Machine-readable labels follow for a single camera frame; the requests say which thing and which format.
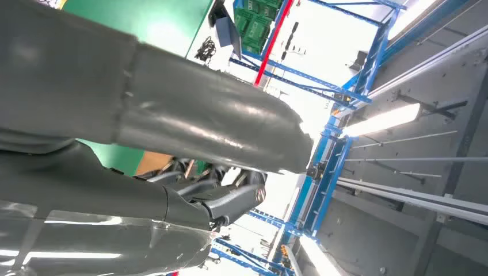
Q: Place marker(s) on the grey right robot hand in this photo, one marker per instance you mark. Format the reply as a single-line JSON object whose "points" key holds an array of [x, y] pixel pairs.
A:
{"points": [[213, 122]]}

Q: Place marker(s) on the brown cardboard box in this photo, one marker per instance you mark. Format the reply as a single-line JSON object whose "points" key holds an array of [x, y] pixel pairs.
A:
{"points": [[152, 164]]}

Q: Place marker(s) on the tablet in blue-grey case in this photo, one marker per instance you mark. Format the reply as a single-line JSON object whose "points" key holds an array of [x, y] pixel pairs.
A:
{"points": [[228, 34]]}

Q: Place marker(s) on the white table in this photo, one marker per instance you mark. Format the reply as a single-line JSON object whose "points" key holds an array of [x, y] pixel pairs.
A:
{"points": [[198, 23]]}

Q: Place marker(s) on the red vertical pole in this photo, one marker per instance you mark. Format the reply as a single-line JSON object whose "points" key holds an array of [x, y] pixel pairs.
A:
{"points": [[275, 40]]}

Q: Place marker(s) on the green plastic crate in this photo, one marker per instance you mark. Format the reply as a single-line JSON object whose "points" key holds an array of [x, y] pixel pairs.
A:
{"points": [[257, 26]]}

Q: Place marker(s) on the blue metal rack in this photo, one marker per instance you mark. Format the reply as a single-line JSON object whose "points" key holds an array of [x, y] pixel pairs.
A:
{"points": [[324, 190], [377, 49]]}

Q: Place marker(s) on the fluorescent ceiling light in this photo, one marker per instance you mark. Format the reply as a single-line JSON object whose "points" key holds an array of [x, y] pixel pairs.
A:
{"points": [[381, 120], [316, 259]]}

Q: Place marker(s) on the grey ceiling rail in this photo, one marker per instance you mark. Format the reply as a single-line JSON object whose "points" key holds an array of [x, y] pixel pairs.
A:
{"points": [[419, 200], [427, 68]]}

